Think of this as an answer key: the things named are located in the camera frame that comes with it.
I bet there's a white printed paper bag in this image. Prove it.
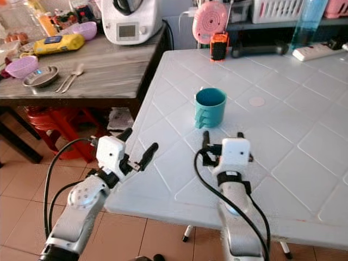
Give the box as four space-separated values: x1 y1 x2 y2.
108 108 136 131

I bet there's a white plastic table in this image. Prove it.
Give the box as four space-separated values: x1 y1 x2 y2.
103 48 348 257

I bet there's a red plastic stool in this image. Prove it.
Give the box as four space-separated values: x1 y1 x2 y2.
27 107 100 163

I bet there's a grey wood-top table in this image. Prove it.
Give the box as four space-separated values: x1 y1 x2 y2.
0 24 169 164

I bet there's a metal fork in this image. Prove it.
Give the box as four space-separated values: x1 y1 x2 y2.
57 72 74 93

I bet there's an orange and black handheld device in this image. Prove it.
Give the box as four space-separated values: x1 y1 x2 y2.
210 32 229 61

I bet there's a stainless steel plate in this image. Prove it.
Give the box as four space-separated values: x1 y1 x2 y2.
23 66 59 89

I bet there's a white kitchen appliance with screen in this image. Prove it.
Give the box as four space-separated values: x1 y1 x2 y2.
102 0 164 46

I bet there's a purple plastic bowl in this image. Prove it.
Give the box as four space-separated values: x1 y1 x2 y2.
71 22 97 41
5 55 40 80

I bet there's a yellow package with blue label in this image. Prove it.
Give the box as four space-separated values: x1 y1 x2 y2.
33 34 85 56

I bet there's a white power strip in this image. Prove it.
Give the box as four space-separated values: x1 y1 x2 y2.
293 42 348 61

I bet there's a pink round device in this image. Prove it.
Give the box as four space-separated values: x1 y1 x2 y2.
192 1 229 45

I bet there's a white plastic basket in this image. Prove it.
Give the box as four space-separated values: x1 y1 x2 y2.
252 0 313 24

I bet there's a blue transparent bottle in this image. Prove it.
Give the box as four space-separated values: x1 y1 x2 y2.
291 0 330 51

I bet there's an orange bottle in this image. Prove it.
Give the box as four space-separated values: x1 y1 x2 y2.
39 14 58 38

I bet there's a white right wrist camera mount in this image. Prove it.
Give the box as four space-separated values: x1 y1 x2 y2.
217 138 253 175

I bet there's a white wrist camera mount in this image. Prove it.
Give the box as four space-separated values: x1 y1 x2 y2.
217 138 253 175
96 135 129 177

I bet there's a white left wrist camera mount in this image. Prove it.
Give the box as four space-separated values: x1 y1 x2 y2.
96 135 129 177

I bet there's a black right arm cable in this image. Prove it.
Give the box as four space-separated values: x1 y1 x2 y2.
195 148 271 261

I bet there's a short black left arm cable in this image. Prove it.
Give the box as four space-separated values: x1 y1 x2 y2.
49 179 90 229

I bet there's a long black handle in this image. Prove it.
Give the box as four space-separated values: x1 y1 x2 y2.
231 42 290 58

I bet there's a long black left arm cable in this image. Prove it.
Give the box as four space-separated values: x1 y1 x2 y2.
43 136 100 240

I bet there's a white charger cable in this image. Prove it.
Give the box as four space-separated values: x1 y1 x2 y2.
177 7 199 34

